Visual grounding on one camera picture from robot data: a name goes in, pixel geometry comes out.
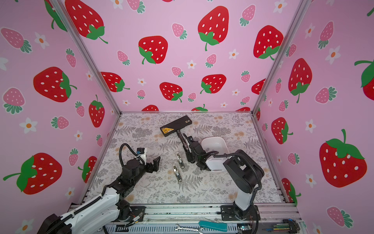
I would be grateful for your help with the black stapler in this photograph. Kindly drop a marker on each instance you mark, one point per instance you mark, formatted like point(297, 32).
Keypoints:
point(176, 127)

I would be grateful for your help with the staple strip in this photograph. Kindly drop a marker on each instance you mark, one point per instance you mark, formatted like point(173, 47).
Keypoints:
point(180, 161)
point(177, 174)

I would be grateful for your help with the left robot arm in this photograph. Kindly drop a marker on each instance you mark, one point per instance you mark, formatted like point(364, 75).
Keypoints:
point(108, 206)

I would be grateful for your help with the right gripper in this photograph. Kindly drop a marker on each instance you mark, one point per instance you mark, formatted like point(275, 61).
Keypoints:
point(188, 154)

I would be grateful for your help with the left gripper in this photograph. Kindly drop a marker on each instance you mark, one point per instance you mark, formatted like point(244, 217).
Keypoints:
point(155, 165)

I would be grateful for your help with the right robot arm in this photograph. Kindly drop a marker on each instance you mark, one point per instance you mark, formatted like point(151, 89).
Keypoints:
point(212, 155)

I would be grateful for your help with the green circuit board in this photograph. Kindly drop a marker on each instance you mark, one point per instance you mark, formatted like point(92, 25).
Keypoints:
point(244, 228)

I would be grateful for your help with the silver wrench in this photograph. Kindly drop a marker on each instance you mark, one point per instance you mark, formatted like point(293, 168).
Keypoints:
point(181, 228)

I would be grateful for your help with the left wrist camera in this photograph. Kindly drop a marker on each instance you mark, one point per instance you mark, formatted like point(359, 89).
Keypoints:
point(142, 153)

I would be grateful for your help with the black connector with coloured wires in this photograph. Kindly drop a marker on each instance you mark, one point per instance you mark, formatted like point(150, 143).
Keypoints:
point(289, 226)

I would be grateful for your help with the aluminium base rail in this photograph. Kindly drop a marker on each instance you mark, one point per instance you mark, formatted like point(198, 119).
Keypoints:
point(162, 219)

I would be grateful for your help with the white plastic tray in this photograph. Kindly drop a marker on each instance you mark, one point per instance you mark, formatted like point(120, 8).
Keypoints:
point(215, 144)

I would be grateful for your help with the teal handled tool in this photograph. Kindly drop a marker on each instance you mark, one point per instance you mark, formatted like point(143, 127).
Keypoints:
point(222, 227)

